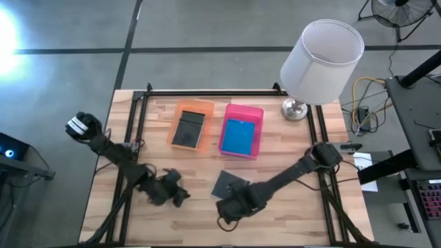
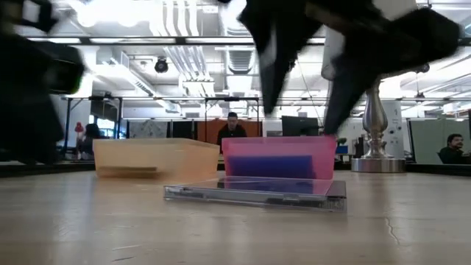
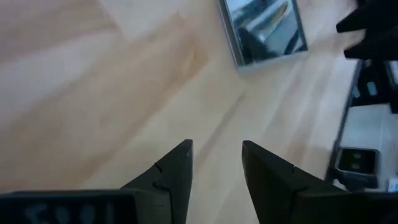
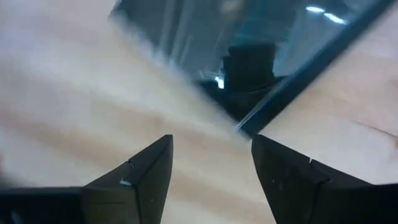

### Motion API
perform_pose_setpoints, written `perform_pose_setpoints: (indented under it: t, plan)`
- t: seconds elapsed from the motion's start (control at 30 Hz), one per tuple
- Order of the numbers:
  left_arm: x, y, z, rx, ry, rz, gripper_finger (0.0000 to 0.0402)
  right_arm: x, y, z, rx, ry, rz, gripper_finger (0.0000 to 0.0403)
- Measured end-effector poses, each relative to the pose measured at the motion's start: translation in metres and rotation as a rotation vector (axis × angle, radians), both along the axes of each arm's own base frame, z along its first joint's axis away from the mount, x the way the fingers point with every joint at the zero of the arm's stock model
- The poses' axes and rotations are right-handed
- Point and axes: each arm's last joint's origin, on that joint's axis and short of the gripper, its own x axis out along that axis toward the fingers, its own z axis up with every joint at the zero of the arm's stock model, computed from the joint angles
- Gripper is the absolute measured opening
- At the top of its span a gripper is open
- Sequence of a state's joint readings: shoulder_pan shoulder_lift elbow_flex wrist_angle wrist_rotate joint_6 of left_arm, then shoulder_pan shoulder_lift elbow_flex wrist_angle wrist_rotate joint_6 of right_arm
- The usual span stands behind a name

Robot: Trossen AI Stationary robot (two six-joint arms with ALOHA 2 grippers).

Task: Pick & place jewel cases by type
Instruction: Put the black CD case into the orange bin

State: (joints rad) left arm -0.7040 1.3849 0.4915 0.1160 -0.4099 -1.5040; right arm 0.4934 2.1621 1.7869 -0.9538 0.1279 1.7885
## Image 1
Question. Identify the black diagonal pole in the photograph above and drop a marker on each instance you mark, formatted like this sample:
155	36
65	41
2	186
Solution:
422	70

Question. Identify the black power strip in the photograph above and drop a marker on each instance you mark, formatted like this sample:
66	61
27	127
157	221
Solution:
363	118

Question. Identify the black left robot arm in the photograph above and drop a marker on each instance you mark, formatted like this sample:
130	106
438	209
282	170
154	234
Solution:
110	151

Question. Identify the black aluminium table frame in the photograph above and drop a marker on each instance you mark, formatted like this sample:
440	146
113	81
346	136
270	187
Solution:
213	93

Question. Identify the grey side desk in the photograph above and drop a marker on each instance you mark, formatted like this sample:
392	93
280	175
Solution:
413	124

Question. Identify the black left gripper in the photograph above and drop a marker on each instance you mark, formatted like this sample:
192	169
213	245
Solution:
160	187

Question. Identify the white shade silver table lamp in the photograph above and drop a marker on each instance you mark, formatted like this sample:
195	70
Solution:
320	62

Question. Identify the translucent pink plastic bin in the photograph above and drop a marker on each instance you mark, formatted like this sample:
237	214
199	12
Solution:
259	131

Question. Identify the blue plastic disc case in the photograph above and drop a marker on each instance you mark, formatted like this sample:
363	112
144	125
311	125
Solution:
238	137

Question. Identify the white paper sheet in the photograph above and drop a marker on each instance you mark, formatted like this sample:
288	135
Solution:
365	162

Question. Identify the translucent orange plastic bin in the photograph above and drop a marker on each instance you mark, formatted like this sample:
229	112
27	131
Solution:
208	131

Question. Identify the black floor fan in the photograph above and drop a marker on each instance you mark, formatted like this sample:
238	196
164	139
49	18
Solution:
399	12

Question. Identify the black support beam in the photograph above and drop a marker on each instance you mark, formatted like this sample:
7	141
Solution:
386	167

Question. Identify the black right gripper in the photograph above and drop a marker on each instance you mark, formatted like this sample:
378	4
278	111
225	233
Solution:
241	205

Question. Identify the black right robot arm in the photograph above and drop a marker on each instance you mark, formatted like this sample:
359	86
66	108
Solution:
296	172

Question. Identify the keyboard with pink backlight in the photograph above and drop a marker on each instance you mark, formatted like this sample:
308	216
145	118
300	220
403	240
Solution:
430	199

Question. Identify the black device with blue light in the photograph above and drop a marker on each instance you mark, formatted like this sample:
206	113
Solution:
12	146

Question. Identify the grey metal stand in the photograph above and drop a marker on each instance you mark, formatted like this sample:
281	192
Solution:
27	168

